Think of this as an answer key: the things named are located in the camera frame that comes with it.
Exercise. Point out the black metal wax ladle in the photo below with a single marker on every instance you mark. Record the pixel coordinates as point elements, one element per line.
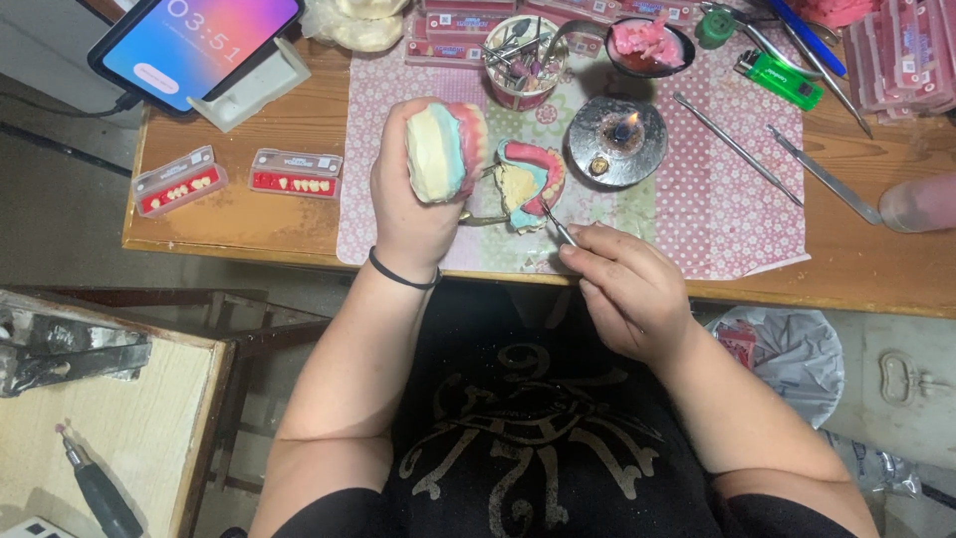
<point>676,63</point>

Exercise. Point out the pinkish plastic bottle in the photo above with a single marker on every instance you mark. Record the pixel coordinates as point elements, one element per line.
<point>922,203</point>

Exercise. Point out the pink wax lump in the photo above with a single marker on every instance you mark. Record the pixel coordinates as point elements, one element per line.
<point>836,10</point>

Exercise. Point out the pink wax denture model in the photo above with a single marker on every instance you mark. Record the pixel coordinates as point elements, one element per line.
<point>532,168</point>

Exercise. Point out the wooden side table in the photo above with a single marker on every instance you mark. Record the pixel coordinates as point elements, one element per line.
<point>127,418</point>

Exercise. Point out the long metal pliers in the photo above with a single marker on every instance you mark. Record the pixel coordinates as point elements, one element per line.
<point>829,75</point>

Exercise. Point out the person's right hand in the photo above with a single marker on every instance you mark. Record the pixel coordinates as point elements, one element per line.
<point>635,299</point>

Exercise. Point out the bunch of dental burs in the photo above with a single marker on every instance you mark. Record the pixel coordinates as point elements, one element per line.
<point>519,52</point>

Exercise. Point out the cream blue pink dental cast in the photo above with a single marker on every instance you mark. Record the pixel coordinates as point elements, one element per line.
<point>448,153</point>

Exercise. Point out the flat metal dental spatula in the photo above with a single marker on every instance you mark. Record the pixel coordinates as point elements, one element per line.
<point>825,175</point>

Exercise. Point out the metal alcohol burner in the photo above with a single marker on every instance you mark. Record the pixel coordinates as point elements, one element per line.
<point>642,153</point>

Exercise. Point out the metal wax carving tool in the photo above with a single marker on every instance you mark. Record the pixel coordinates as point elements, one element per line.
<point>556,223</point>

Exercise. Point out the white phone stand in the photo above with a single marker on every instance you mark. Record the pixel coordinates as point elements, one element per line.
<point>258,86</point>

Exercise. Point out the black smartphone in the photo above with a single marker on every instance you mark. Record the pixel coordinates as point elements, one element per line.
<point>194,45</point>

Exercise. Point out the brass articulator frame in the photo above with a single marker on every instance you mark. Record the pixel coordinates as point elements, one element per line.
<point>482,220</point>

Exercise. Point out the clear red artificial teeth box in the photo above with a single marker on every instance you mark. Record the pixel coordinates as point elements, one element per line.
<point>295,178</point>
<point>179,187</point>

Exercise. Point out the clear plastic packet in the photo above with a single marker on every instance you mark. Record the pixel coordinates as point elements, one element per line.
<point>874,463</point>

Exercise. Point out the black elastic wrist band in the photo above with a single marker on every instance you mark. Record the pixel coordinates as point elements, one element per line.
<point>399,279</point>

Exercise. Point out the person's left fingers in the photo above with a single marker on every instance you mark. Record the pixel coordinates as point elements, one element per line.
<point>407,110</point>

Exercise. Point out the person's left hand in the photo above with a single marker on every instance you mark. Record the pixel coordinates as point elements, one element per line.
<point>399,202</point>

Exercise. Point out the green round cap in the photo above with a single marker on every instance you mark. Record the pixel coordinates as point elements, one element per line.
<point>715,28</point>

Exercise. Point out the grey metal press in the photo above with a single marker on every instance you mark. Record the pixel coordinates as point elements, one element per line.
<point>67,351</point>

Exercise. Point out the red white paper cup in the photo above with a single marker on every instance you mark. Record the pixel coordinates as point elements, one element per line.
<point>523,93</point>

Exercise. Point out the row of red teeth boxes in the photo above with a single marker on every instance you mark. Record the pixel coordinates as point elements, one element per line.
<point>452,34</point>

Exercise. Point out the stack of pink teeth boxes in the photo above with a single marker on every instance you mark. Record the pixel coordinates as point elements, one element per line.
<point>907,60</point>

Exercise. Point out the pink wax pieces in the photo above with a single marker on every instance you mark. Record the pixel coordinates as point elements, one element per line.
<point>646,41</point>

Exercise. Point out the person's black printed shirt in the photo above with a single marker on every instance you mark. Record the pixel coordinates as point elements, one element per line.
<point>523,448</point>

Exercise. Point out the pink floral table cloth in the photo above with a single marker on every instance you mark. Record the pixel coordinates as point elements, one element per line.
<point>717,202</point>

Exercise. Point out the thin metal dental probe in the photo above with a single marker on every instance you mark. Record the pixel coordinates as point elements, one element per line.
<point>736,148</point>

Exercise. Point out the dark wooden stool frame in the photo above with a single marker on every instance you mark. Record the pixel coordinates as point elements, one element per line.
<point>254,329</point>

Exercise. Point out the plastic bag of plaster casts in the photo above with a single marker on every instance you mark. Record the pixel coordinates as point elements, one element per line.
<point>358,26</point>

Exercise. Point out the blue pen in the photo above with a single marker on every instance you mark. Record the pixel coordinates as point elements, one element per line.
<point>810,39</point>

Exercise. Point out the black dental handpiece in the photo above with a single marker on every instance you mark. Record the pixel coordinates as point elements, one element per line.
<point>101,493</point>

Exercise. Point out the white control box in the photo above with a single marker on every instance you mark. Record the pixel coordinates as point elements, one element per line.
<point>34,529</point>

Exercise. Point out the white plastic waste bag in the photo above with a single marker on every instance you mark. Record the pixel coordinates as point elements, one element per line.
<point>795,366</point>

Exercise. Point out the green lighter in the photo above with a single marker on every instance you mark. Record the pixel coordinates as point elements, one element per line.
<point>780,81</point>

